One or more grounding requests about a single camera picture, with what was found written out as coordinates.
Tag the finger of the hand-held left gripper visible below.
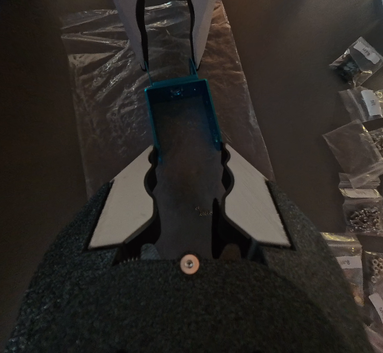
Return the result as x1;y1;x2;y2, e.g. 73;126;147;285
103;0;148;70
186;0;222;73

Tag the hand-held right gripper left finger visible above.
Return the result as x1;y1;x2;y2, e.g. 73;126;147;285
87;146;163;252

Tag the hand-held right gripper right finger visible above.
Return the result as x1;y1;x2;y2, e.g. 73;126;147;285
210;144;293;260

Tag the large blue U bracket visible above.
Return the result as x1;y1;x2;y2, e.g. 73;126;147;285
144;79;223;164

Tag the grey desk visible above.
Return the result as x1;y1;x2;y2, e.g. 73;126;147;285
0;0;383;330

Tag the clear plastic bag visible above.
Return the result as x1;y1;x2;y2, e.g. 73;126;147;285
59;0;275;202

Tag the pile of small screw bags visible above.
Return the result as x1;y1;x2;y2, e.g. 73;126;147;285
319;37;383;353

